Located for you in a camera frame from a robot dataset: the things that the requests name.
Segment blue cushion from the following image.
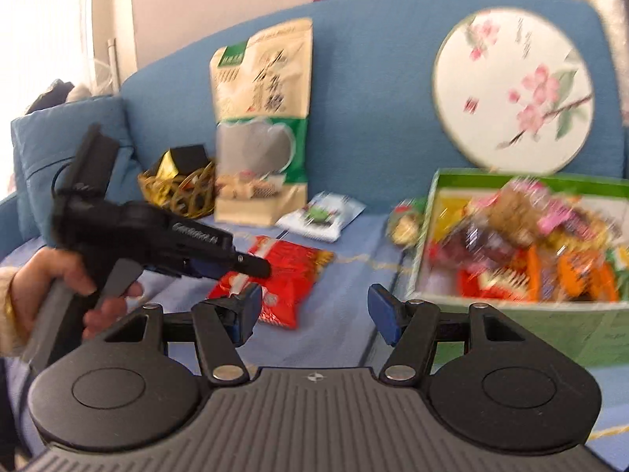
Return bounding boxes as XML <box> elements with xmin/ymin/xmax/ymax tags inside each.
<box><xmin>11</xmin><ymin>96</ymin><xmax>142</xmax><ymax>243</ymax></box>

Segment red orange snack bag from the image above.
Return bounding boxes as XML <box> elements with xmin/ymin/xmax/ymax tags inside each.
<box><xmin>527</xmin><ymin>246</ymin><xmax>620</xmax><ymax>302</ymax></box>

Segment green cardboard box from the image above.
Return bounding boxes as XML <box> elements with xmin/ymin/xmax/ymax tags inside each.
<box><xmin>406</xmin><ymin>170</ymin><xmax>628</xmax><ymax>367</ymax></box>

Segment red biscuit packet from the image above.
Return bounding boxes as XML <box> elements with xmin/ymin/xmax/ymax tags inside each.
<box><xmin>208</xmin><ymin>236</ymin><xmax>335</xmax><ymax>330</ymax></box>

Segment clear bag yellow crackers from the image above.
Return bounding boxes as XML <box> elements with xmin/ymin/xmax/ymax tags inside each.
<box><xmin>466</xmin><ymin>178</ymin><xmax>550</xmax><ymax>247</ymax></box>

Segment pink snack packet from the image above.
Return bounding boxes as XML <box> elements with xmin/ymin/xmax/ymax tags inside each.
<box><xmin>537</xmin><ymin>198</ymin><xmax>572</xmax><ymax>236</ymax></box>

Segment person's left hand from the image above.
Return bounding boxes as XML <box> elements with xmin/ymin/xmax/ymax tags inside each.
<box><xmin>9</xmin><ymin>247</ymin><xmax>143</xmax><ymax>339</ymax></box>

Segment green snack packet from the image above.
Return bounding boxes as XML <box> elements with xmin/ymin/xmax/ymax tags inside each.
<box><xmin>386</xmin><ymin>197</ymin><xmax>427</xmax><ymax>248</ymax></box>

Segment large grain pouch bag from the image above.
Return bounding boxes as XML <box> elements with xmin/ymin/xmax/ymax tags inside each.
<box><xmin>210</xmin><ymin>18</ymin><xmax>313</xmax><ymax>227</ymax></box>

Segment blue sofa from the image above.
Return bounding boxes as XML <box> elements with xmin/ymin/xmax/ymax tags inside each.
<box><xmin>0</xmin><ymin>0</ymin><xmax>629</xmax><ymax>261</ymax></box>

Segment grey red snack packet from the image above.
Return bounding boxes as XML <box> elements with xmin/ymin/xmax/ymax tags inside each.
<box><xmin>457</xmin><ymin>269</ymin><xmax>530</xmax><ymax>302</ymax></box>

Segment black gold box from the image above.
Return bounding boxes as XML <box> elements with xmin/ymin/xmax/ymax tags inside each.
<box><xmin>156</xmin><ymin>144</ymin><xmax>209</xmax><ymax>180</ymax></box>

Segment yellow woven basket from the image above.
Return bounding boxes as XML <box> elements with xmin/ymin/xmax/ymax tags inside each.
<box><xmin>138</xmin><ymin>160</ymin><xmax>215</xmax><ymax>219</ymax></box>

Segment white black snack packet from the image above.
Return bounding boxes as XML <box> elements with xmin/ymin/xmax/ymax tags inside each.
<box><xmin>276</xmin><ymin>192</ymin><xmax>366</xmax><ymax>243</ymax></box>

